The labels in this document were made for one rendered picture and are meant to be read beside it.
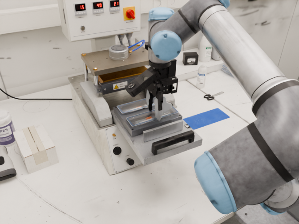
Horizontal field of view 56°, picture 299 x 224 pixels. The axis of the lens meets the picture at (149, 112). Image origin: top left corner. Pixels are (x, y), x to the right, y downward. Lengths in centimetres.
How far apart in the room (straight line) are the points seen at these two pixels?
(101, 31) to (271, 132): 93
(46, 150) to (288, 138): 90
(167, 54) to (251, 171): 37
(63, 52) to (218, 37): 120
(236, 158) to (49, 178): 83
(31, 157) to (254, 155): 87
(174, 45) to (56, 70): 111
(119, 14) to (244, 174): 94
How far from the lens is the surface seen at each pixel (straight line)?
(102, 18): 125
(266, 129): 49
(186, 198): 106
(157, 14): 81
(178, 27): 72
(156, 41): 71
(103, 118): 105
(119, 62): 113
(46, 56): 169
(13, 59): 167
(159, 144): 86
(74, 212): 104
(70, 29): 122
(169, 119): 99
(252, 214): 108
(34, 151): 116
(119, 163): 112
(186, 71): 178
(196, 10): 72
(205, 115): 146
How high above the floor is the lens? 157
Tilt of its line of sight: 34 degrees down
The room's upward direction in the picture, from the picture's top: 1 degrees clockwise
